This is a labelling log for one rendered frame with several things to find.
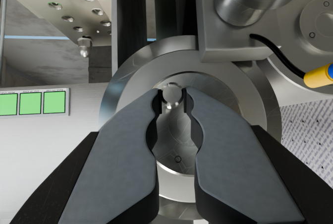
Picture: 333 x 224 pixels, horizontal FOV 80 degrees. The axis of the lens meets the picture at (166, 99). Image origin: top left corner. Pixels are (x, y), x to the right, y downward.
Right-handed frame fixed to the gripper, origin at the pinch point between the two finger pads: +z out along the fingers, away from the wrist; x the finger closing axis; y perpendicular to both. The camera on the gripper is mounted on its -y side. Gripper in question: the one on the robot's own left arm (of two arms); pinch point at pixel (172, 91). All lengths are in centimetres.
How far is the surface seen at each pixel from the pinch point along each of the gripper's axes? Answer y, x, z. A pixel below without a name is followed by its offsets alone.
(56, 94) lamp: 18.3, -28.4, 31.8
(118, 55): 0.0, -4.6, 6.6
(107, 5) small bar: -1.7, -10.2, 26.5
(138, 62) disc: 0.3, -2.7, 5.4
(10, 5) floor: 16, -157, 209
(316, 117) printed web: 11.1, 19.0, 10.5
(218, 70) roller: 0.6, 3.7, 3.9
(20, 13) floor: 26, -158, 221
